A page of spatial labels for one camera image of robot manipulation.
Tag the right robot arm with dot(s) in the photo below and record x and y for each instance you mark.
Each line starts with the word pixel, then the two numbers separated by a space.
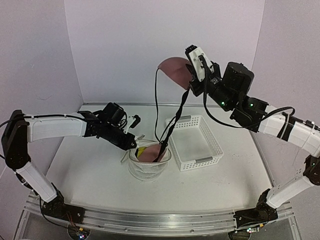
pixel 258 116

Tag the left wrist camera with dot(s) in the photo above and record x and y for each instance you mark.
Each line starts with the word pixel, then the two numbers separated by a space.
pixel 131 123

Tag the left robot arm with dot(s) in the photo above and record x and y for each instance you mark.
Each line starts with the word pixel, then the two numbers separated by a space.
pixel 24 133

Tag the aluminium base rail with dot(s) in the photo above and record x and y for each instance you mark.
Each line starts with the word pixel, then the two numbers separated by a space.
pixel 39 221

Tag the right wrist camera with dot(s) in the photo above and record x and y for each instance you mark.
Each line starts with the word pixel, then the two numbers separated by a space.
pixel 193 54

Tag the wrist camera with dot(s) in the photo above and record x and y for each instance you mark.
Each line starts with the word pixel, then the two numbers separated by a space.
pixel 131 123
pixel 193 54

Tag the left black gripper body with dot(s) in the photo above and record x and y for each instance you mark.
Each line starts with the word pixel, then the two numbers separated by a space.
pixel 110 135

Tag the white perforated plastic basket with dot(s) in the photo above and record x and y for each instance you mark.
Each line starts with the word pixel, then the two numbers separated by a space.
pixel 193 144

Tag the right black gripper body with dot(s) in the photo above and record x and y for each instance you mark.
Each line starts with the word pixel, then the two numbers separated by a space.
pixel 222 96

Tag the white mesh laundry bag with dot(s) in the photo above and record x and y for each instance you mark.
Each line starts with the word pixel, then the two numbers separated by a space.
pixel 144 162

